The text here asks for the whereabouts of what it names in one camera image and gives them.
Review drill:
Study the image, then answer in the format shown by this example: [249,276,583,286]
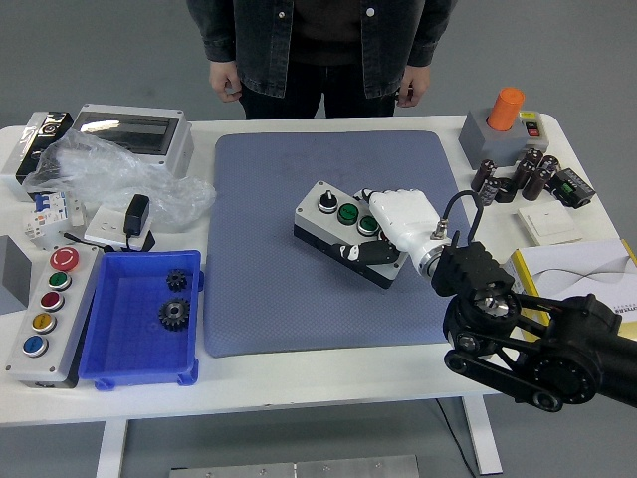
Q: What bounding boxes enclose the white wall switch plate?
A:
[516,204,584,248]

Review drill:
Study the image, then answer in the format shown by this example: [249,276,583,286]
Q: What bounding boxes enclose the grey four-button control box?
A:
[293,180,407,291]

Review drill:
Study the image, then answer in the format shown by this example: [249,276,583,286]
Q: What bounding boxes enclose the white table leg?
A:
[461,396,504,475]
[96,420,129,478]

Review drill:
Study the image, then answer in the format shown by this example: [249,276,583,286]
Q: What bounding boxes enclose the person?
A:
[186,0,457,120]

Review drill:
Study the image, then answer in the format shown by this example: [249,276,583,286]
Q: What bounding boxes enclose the grey-blue padded mat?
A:
[203,129,498,359]

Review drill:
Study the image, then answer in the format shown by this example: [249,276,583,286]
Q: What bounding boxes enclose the grey five-button control box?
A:
[4,244,104,389]

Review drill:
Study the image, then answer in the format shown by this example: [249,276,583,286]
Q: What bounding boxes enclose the blue plastic bin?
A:
[78,249,206,392]

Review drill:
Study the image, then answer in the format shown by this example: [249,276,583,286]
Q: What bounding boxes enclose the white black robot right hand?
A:
[331,186,453,265]

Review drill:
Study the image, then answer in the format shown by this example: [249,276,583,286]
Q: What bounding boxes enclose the person's right hand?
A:
[208,62,245,105]

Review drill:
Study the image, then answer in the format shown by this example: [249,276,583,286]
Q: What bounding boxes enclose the grey distribution box dark window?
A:
[72,103,195,179]

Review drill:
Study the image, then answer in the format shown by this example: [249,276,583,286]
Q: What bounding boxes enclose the grey metal box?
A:
[0,235,34,316]

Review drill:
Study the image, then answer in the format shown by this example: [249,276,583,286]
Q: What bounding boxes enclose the white rail module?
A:
[67,193,89,230]

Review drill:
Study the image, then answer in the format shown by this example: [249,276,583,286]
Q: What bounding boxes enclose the white blue circuit breaker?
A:
[22,191,71,250]

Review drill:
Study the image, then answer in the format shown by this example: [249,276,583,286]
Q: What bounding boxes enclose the grey block base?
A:
[458,110,531,170]

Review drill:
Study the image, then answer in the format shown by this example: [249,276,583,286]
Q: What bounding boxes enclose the black cable under table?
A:
[435,397,474,478]

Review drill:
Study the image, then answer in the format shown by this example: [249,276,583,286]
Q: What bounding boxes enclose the white box glossy black panel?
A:
[0,111,75,203]

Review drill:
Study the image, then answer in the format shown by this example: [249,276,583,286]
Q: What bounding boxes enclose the large black gear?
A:
[157,297,192,330]

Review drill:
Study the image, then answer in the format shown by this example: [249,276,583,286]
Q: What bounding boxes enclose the orange cylinder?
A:
[486,87,526,131]

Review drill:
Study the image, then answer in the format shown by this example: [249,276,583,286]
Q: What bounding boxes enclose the person's left hand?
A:
[396,67,430,109]

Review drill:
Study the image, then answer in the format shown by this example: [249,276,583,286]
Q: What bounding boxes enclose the yellow white box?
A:
[505,238,637,345]

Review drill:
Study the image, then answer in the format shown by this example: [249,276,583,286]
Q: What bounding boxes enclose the black adapter cord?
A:
[58,229,130,253]

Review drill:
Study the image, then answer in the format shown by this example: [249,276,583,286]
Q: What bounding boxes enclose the black power adapter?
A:
[122,193,151,238]

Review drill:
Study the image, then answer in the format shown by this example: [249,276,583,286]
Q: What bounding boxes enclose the black module green terminal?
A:
[546,168,597,209]

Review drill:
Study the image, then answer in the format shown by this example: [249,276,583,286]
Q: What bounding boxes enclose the clear plastic bag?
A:
[22,131,218,230]

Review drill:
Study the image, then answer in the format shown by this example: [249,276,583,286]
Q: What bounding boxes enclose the grey switch red black buttons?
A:
[517,110,551,155]

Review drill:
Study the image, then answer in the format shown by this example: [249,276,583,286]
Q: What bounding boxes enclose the grey metal floor plate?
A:
[168,454,420,478]

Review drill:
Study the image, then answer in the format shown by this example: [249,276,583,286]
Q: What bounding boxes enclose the white wall socket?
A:
[83,204,155,253]

